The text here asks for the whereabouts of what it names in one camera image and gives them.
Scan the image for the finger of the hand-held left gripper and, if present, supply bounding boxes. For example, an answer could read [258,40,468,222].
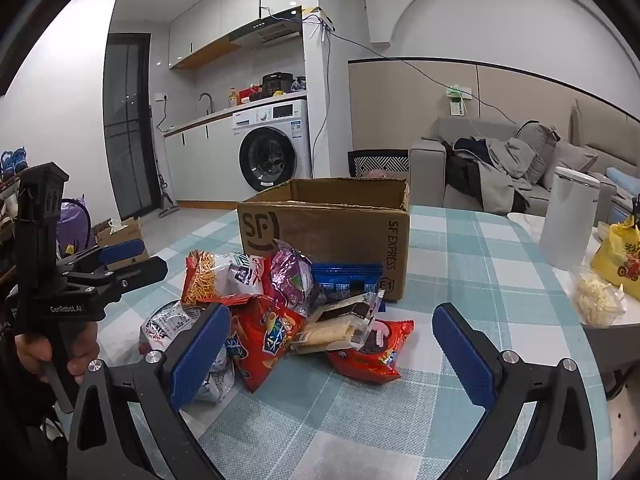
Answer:
[65,256,169,311]
[60,238,147,281]

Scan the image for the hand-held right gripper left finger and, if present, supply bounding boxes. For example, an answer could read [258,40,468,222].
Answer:
[65,302,233,480]

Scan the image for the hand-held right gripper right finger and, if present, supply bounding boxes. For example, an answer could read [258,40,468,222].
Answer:
[431,302,601,480]

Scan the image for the orange noodle snack packet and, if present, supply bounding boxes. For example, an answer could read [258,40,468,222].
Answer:
[181,251,236,308]

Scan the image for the red cookie packet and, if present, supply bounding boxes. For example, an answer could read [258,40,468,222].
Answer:
[326,319,416,385]

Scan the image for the clear cake packet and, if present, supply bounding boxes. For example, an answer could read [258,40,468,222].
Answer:
[291,291,383,357]

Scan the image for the brown cardboard box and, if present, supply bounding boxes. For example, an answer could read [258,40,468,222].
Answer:
[237,177,412,303]

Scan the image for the person's left hand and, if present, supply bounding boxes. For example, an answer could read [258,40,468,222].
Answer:
[16,321,99,386]

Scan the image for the cardboard tissue box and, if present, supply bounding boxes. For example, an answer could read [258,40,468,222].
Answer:
[94,216,147,253]

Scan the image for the purple bag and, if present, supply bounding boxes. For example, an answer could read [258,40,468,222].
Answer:
[56,196,93,256]

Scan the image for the large white snack packet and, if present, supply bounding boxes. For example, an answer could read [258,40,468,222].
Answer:
[140,300,236,406]

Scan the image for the red chip bag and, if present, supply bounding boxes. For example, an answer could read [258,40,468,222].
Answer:
[220,295,307,393]

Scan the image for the blue shoes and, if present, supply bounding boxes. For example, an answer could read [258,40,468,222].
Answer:
[0,147,28,176]

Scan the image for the stick vacuum cleaner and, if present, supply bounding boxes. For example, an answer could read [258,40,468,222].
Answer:
[147,105,180,218]

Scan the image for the checked tablecloth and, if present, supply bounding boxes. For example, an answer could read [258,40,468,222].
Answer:
[95,205,640,480]

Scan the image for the purple snack packet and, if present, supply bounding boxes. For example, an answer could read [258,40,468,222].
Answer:
[262,241,317,318]

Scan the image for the dark glass door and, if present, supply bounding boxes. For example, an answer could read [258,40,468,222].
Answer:
[102,32,162,221]

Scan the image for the white lower cabinet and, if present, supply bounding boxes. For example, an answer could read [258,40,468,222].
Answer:
[164,110,238,206]

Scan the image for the clear bag of white snack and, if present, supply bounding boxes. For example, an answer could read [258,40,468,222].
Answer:
[570,267,628,328]

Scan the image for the blue cookie packet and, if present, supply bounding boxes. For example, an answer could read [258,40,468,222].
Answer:
[311,261,385,311]

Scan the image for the white cylindrical bin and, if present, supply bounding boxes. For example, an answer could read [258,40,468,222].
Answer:
[539,166,601,272]

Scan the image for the white washing machine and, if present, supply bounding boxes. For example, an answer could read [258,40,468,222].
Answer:
[231,99,312,193]

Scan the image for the yellow plastic bag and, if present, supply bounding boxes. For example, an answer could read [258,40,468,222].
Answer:
[591,220,640,302]

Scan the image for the grey sofa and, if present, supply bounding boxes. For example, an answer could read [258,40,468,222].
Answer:
[409,97,640,231]

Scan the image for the grey coat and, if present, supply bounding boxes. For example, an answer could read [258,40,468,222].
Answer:
[477,137,538,215]

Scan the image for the black jacket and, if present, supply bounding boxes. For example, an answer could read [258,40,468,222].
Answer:
[444,136,493,211]

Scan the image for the black patterned chair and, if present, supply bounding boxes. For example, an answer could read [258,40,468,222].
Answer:
[347,149,411,180]

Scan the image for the dark grey cushion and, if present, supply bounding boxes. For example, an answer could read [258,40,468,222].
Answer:
[515,121,561,183]

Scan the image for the beige cushion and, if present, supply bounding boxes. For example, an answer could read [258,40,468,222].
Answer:
[542,140,598,186]

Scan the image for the white upper cabinets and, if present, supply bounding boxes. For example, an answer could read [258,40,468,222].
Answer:
[167,0,301,70]

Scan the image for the light blue cushion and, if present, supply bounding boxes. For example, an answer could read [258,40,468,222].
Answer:
[607,167,640,196]

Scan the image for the range hood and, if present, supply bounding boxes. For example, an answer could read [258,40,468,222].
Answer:
[227,6,304,50]

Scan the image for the green white wall panel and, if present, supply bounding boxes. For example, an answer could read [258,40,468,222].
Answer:
[444,86,473,117]

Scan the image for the long thin cable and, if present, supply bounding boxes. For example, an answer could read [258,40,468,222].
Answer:
[302,7,521,128]

